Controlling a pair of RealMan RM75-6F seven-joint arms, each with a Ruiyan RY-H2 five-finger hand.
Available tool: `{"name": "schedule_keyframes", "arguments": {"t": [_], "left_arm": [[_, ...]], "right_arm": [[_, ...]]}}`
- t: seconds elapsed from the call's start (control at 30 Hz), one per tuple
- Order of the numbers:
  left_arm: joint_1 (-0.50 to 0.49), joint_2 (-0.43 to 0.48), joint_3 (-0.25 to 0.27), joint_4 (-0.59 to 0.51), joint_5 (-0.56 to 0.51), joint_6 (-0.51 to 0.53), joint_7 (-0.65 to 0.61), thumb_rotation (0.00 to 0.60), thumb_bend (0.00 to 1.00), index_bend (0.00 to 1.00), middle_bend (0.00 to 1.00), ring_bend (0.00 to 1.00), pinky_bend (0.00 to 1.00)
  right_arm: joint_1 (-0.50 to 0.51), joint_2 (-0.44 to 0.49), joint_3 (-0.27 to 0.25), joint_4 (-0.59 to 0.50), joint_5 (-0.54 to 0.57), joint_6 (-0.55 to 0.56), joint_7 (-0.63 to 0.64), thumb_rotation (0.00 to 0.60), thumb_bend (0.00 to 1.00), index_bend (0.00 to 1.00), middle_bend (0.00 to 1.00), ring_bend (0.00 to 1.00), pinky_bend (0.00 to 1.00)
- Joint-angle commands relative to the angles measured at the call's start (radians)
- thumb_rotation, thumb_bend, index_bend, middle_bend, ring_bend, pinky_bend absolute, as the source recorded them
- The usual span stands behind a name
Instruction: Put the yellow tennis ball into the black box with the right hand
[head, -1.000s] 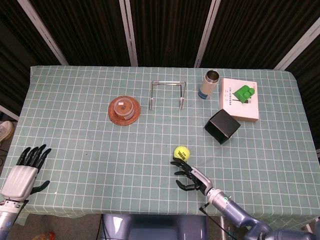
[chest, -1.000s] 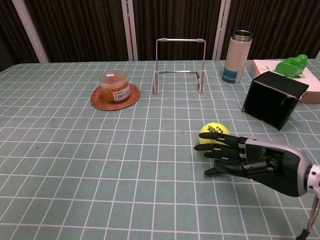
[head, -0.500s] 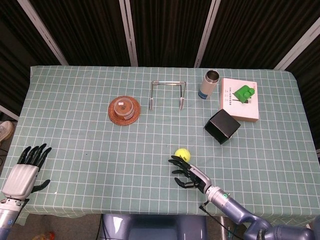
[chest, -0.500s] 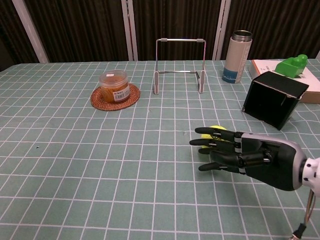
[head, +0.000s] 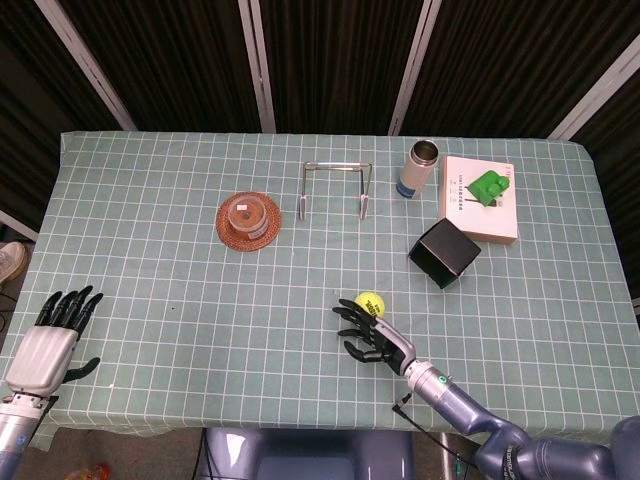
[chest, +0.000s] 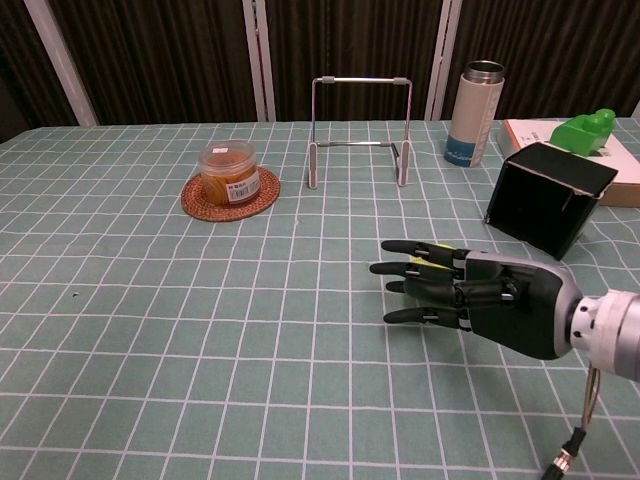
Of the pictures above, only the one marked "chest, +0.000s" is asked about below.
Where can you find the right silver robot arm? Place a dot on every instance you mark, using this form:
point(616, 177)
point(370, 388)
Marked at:
point(615, 330)

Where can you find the white screen frame post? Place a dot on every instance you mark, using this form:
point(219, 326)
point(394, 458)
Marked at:
point(259, 65)
point(62, 65)
point(443, 60)

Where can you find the dark ribbed screen panel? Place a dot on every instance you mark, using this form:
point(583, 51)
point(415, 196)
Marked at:
point(350, 40)
point(20, 60)
point(560, 50)
point(160, 55)

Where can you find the white steel thermos bottle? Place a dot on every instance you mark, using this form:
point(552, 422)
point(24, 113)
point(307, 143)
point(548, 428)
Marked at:
point(472, 120)

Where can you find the brown woven coaster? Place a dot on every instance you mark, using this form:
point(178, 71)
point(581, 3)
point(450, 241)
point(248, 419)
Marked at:
point(200, 205)

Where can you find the green checked tablecloth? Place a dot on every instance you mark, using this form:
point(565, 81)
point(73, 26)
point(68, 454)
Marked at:
point(200, 325)

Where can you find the clear plastic jar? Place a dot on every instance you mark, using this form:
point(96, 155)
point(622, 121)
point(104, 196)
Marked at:
point(227, 175)

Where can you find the green plastic block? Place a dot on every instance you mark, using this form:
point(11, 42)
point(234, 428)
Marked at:
point(582, 132)

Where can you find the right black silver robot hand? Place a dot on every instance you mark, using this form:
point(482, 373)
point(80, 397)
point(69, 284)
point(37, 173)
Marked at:
point(515, 305)

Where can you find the white flat cardboard box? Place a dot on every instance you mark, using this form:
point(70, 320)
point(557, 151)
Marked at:
point(525, 132)

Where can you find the black open box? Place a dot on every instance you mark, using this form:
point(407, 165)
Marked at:
point(540, 205)

